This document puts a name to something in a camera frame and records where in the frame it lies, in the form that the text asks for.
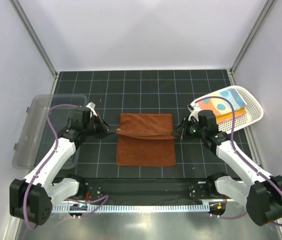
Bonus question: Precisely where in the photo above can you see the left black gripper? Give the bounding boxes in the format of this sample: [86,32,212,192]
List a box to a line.
[83,113,115,140]

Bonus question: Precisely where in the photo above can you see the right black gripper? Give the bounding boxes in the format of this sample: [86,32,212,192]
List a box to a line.
[171,116,206,140]

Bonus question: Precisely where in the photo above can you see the dark brown towel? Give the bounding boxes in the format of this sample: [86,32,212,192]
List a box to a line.
[116,113,176,167]

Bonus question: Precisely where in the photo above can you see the orange polka dot towel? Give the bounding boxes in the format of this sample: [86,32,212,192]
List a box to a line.
[217,108,247,125]

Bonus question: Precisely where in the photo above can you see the light blue orange towel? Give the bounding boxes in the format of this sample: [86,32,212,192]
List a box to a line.
[198,88,247,119]

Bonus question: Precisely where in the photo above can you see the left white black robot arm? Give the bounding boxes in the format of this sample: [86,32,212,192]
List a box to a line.
[9,102,115,230]

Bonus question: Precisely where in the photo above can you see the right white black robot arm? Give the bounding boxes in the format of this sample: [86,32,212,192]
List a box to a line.
[171,110,282,227]

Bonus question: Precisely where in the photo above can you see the black grid mat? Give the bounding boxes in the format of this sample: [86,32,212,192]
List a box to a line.
[52,69,236,179]

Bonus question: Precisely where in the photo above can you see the clear plastic bin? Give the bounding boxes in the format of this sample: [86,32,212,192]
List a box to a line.
[12,93,87,170]

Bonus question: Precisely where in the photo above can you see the white perforated plastic basket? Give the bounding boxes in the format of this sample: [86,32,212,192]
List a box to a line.
[190,85,264,134]

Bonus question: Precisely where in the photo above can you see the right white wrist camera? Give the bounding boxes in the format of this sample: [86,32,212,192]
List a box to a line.
[187,103,201,122]

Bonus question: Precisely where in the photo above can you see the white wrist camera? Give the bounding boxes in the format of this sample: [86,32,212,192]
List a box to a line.
[187,103,201,122]
[85,102,98,117]

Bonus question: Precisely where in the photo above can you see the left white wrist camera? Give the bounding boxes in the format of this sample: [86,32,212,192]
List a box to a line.
[85,102,98,117]

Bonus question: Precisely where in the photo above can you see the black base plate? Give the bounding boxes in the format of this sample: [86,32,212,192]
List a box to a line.
[73,178,229,206]

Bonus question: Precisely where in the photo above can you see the slotted cable duct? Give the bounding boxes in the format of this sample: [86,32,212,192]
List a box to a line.
[51,202,210,214]

